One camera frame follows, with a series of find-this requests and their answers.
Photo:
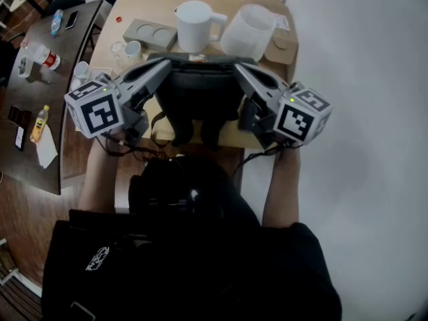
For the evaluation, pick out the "black chest-mounted device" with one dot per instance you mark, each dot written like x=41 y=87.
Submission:
x=160 y=186

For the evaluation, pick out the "dark grey backpack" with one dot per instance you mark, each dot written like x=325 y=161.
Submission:
x=200 y=92

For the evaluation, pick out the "red label water bottle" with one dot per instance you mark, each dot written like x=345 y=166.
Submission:
x=43 y=55

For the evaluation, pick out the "white mug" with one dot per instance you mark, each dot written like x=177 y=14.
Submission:
x=82 y=70
x=133 y=50

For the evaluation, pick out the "dark curved table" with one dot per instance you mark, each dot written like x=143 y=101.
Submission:
x=43 y=89

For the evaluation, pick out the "clear glass cup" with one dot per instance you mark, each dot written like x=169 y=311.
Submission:
x=117 y=50

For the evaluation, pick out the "white electric kettle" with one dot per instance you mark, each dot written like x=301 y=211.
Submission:
x=195 y=25

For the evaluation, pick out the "grey box with round recesses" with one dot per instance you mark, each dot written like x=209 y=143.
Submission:
x=150 y=33

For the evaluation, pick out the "person's left forearm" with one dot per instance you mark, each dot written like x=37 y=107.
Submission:
x=100 y=179

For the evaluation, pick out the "person's black shirt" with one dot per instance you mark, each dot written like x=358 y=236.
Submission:
x=200 y=273

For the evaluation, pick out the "smartphone with orange case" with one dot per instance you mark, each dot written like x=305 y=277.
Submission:
x=197 y=57

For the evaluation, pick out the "person's right forearm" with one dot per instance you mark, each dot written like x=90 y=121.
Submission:
x=282 y=186

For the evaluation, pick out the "small white cup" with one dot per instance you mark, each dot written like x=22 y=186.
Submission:
x=75 y=84

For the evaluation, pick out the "white tissue box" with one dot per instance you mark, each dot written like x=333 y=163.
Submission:
x=98 y=71

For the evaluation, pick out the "white paper napkin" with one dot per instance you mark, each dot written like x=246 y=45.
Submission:
x=47 y=147

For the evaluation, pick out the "black card with white face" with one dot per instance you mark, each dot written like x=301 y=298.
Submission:
x=20 y=137

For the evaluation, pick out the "cardboard box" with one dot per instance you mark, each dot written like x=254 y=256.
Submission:
x=284 y=45

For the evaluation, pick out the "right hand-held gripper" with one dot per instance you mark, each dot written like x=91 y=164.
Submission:
x=297 y=122

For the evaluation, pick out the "blue label water bottle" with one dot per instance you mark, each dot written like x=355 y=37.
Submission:
x=57 y=21

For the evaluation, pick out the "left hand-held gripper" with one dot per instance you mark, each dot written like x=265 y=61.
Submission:
x=97 y=112

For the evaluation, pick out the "small white tray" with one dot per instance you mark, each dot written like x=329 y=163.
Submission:
x=23 y=66

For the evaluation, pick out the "dark brown wallet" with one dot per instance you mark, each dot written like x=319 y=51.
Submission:
x=19 y=116

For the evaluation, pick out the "dark padded chair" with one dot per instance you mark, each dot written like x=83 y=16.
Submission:
x=65 y=1

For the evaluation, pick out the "yellow drink bottle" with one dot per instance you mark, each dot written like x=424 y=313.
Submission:
x=39 y=123

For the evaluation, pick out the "black smartphone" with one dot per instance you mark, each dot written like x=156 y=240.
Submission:
x=72 y=19

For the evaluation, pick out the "white metal frame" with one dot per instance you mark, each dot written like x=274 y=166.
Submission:
x=8 y=276

